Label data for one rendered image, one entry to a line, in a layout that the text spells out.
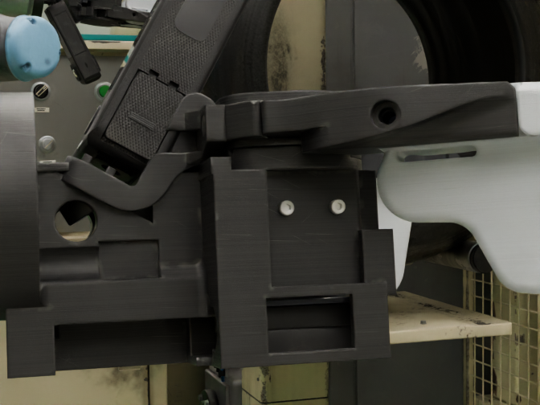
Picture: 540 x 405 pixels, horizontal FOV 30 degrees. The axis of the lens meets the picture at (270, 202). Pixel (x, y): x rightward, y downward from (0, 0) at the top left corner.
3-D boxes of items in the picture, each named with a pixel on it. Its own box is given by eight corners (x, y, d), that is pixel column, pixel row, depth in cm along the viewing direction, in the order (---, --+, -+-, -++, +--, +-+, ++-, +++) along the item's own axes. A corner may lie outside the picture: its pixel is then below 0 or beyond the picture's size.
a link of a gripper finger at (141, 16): (160, 11, 135) (94, 2, 132) (159, 23, 135) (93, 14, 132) (153, 16, 139) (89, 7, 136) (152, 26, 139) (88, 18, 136)
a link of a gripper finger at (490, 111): (533, 155, 31) (271, 178, 34) (529, 98, 31) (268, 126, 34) (511, 137, 26) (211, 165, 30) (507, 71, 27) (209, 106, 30)
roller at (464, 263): (382, 256, 178) (367, 237, 177) (400, 240, 179) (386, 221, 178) (483, 280, 145) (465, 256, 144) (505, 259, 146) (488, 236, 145)
